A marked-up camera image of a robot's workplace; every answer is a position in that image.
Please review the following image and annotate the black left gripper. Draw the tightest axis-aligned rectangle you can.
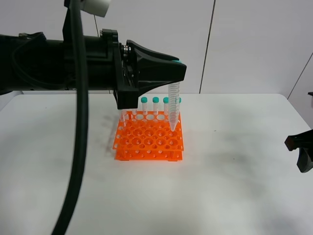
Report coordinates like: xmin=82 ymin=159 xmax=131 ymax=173
xmin=100 ymin=29 xmax=187 ymax=110

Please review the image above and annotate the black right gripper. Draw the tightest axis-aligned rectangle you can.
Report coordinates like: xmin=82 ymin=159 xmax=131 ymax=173
xmin=285 ymin=129 xmax=313 ymax=173

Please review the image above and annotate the green-capped test tube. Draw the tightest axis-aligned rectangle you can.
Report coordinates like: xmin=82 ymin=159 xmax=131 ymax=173
xmin=168 ymin=69 xmax=180 ymax=132

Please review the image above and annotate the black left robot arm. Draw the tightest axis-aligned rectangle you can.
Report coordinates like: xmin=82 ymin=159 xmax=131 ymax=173
xmin=0 ymin=29 xmax=186 ymax=110

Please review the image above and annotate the rack tube second row left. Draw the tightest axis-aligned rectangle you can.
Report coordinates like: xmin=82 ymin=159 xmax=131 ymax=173
xmin=120 ymin=110 xmax=127 ymax=127

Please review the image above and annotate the orange test tube rack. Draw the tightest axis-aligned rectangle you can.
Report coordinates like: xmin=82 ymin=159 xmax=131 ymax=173
xmin=112 ymin=111 xmax=184 ymax=162

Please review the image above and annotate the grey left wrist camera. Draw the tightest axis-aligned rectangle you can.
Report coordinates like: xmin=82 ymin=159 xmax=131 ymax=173
xmin=64 ymin=0 xmax=111 ymax=18

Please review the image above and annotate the black left camera cable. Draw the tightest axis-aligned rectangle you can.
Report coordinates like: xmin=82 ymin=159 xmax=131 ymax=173
xmin=50 ymin=0 xmax=89 ymax=235

